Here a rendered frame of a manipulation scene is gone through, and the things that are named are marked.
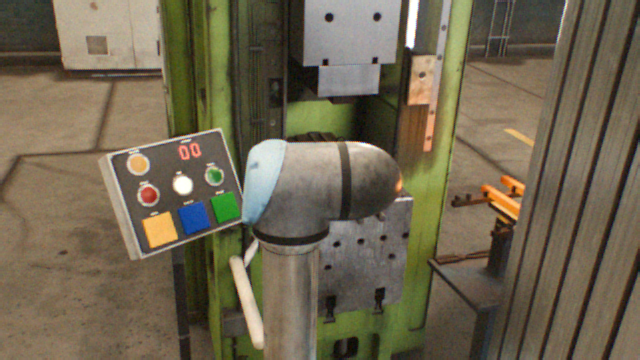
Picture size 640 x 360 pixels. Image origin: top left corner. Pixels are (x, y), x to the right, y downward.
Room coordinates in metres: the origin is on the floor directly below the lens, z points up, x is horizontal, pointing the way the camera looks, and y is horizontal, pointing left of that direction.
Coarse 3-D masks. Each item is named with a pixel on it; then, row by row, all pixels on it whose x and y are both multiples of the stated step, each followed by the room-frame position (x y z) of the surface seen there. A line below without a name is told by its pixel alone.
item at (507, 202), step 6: (486, 186) 1.72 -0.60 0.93; (492, 192) 1.68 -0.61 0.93; (498, 192) 1.68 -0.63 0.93; (492, 198) 1.67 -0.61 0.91; (498, 198) 1.65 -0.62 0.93; (504, 198) 1.63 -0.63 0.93; (510, 198) 1.63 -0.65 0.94; (504, 204) 1.62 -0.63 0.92; (510, 204) 1.59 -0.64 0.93; (516, 204) 1.59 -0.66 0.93; (510, 210) 1.59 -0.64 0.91; (516, 210) 1.57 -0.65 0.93
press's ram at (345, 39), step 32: (288, 0) 1.76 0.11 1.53; (320, 0) 1.60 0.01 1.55; (352, 0) 1.63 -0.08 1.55; (384, 0) 1.66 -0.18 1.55; (288, 32) 1.75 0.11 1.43; (320, 32) 1.60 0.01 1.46; (352, 32) 1.63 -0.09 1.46; (384, 32) 1.67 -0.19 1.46; (320, 64) 1.60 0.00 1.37; (352, 64) 1.64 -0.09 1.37
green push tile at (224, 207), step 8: (232, 192) 1.39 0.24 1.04; (216, 200) 1.34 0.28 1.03; (224, 200) 1.36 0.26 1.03; (232, 200) 1.37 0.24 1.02; (216, 208) 1.33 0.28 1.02; (224, 208) 1.34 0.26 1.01; (232, 208) 1.36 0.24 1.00; (216, 216) 1.32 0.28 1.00; (224, 216) 1.33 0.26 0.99; (232, 216) 1.34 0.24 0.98
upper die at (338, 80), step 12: (288, 60) 1.94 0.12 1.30; (300, 72) 1.79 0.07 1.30; (312, 72) 1.66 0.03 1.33; (324, 72) 1.61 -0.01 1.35; (336, 72) 1.62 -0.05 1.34; (348, 72) 1.63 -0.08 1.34; (360, 72) 1.64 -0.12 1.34; (372, 72) 1.66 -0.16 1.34; (312, 84) 1.66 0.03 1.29; (324, 84) 1.61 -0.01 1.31; (336, 84) 1.62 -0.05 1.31; (348, 84) 1.63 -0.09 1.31; (360, 84) 1.64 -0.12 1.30; (372, 84) 1.66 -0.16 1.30; (324, 96) 1.61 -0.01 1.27
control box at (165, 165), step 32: (128, 160) 1.27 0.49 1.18; (160, 160) 1.32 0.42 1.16; (192, 160) 1.38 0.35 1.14; (224, 160) 1.43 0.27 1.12; (128, 192) 1.23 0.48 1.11; (160, 192) 1.27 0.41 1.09; (192, 192) 1.32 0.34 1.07; (224, 192) 1.38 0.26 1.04; (128, 224) 1.19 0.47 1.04; (224, 224) 1.33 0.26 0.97
